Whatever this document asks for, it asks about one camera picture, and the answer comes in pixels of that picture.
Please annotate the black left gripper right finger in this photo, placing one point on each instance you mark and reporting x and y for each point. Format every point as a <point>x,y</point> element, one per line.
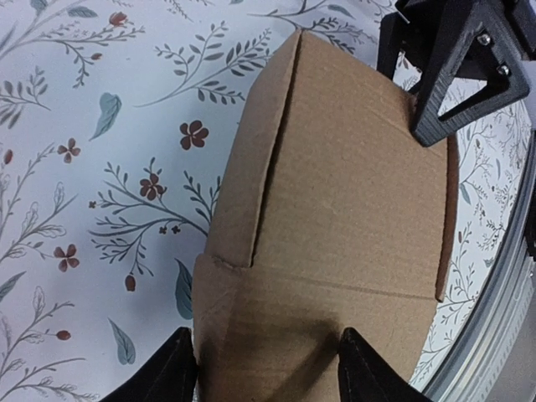
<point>364,376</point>

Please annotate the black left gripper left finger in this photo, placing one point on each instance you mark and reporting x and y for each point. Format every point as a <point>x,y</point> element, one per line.
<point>169,375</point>

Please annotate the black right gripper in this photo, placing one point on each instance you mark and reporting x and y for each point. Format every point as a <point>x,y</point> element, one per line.
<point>470,54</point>

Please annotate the brown cardboard box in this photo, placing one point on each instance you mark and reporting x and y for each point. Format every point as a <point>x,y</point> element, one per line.
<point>330,215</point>

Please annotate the floral patterned table mat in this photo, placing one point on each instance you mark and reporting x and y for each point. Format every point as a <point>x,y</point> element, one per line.
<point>117,119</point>

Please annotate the aluminium front rail frame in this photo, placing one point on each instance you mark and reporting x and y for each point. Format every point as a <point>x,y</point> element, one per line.
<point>477,358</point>

